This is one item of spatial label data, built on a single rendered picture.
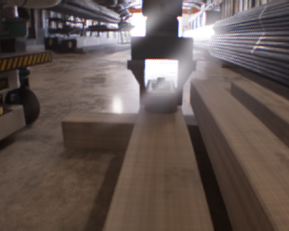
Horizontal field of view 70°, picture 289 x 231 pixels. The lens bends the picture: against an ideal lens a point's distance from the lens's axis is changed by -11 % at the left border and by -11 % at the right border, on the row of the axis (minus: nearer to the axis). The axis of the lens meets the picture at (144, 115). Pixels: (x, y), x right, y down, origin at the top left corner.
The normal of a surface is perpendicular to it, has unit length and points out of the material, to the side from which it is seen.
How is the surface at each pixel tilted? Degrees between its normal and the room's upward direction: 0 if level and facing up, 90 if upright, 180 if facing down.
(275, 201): 0
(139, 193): 0
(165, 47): 90
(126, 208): 0
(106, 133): 90
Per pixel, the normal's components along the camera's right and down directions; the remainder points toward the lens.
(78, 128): -0.07, 0.32
